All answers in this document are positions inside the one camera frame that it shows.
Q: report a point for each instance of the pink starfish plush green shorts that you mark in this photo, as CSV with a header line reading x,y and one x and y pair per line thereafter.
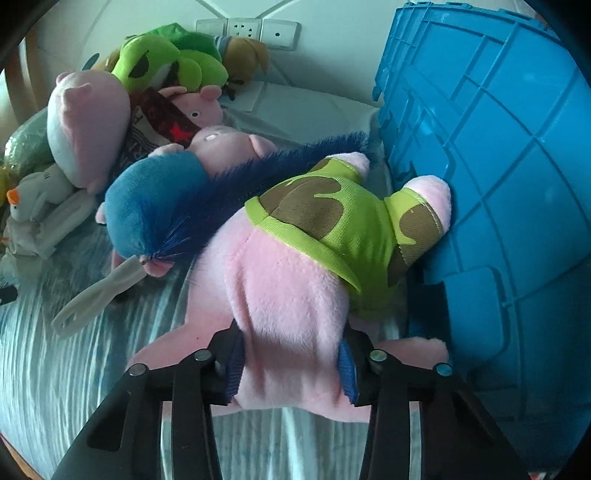
x,y
286,286

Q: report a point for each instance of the wooden headboard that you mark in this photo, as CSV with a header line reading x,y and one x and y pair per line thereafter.
x,y
21,69

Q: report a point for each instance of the white and pink plush toy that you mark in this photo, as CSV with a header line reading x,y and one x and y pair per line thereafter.
x,y
83,124

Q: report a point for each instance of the white pillow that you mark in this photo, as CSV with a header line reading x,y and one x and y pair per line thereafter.
x,y
304,115

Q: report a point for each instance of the brown-haired plush doll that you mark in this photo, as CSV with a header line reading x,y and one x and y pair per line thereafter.
x,y
244,55

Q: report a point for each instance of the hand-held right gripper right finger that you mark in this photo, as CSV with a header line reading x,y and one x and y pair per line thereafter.
x,y
347,374

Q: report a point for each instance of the pink pig plush blue clothes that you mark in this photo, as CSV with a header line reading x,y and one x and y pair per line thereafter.
x,y
152,198

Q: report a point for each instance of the dark patterned cloth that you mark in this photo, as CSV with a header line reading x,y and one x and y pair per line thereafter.
x,y
157,124

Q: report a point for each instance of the small pink pig plush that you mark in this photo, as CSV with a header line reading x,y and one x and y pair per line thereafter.
x,y
196,104

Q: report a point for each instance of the white bird plush toy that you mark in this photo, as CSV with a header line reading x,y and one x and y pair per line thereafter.
x,y
37,194

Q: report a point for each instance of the green pillow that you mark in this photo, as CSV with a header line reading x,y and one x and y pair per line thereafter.
x,y
27,138

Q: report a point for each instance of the blue plastic crate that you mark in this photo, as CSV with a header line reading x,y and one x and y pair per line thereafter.
x,y
498,161

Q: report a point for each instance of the green frog plush toy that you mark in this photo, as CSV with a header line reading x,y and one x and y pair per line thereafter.
x,y
157,60

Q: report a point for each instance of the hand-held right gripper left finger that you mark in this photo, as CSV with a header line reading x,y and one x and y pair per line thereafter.
x,y
234,369

